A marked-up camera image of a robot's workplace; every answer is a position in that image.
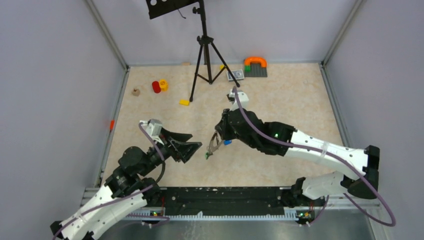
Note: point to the green lego brick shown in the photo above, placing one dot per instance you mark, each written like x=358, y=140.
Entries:
x=247, y=69

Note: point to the black perforated mount plate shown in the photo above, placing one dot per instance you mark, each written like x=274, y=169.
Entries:
x=157, y=8

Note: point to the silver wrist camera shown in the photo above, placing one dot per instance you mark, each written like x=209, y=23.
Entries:
x=235, y=99
x=153, y=128

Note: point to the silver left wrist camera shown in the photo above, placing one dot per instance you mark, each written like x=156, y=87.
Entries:
x=153, y=128

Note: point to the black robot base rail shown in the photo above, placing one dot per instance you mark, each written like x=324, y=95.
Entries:
x=234, y=202

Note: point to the small wooden block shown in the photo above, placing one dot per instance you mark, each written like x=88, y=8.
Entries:
x=136, y=92

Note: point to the blue playing card box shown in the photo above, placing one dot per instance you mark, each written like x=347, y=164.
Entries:
x=238, y=75

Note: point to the blue plastic key tag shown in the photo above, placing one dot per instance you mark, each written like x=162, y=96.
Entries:
x=227, y=142

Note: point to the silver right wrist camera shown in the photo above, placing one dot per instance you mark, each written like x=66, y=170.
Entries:
x=235, y=99

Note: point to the black tripod stand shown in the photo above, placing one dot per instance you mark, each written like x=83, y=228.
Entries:
x=205, y=41

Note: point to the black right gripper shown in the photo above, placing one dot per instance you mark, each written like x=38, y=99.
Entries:
x=222, y=127

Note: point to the yellow plastic cylinder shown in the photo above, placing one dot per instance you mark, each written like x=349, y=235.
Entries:
x=164, y=86

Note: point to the red plastic cylinder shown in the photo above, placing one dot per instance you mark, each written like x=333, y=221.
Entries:
x=156, y=87

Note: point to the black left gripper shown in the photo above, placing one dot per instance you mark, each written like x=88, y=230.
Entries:
x=179, y=150

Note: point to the grey lego baseplate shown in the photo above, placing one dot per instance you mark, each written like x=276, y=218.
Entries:
x=256, y=71

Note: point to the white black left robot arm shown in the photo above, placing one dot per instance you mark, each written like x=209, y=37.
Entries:
x=127, y=189

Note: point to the yellow lego brick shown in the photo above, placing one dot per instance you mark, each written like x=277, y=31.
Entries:
x=184, y=102

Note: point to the orange plastic arch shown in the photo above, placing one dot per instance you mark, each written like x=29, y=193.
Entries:
x=256, y=60

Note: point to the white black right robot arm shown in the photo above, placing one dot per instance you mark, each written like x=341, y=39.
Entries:
x=355, y=170

